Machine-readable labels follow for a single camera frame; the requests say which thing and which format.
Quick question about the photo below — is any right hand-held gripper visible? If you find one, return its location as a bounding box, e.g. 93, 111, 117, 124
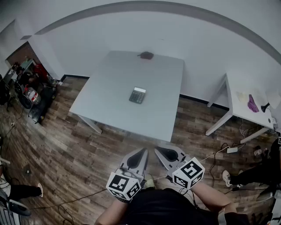
154, 145, 206, 190

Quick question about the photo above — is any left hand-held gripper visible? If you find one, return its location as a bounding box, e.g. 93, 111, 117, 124
105, 147, 150, 204

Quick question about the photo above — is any dark grey calculator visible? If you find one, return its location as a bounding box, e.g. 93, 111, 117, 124
128, 87, 147, 105

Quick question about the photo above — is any person's right forearm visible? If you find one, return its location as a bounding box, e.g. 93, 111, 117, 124
189, 181, 238, 214

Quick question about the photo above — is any person's left forearm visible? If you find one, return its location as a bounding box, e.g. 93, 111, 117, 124
94, 198, 130, 225

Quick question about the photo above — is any person's light shoe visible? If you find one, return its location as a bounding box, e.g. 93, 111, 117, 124
144, 173, 157, 189

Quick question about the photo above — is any person's black shirt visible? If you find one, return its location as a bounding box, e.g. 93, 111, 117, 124
125, 188, 251, 225

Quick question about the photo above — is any white table leg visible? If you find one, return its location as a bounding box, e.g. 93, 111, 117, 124
76, 114, 103, 135
205, 109, 233, 136
240, 127, 271, 145
207, 76, 228, 108

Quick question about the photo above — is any pale yellow cloth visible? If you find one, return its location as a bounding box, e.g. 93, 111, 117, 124
236, 91, 251, 103

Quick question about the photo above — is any purple cloth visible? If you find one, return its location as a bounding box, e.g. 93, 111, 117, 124
247, 94, 260, 113

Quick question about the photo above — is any dark red pouch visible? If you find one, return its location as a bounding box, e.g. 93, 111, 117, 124
137, 51, 155, 60

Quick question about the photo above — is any large clear water bottle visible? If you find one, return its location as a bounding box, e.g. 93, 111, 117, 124
24, 87, 42, 105

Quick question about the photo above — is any dark grey slipper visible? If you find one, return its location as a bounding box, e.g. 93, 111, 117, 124
8, 199, 32, 217

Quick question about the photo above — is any red bag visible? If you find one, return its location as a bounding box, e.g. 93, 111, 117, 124
32, 63, 49, 78

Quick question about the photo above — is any black backpack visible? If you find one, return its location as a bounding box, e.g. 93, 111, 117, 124
0, 74, 11, 106

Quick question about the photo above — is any black floor cable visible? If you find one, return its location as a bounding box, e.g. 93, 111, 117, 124
28, 188, 108, 225

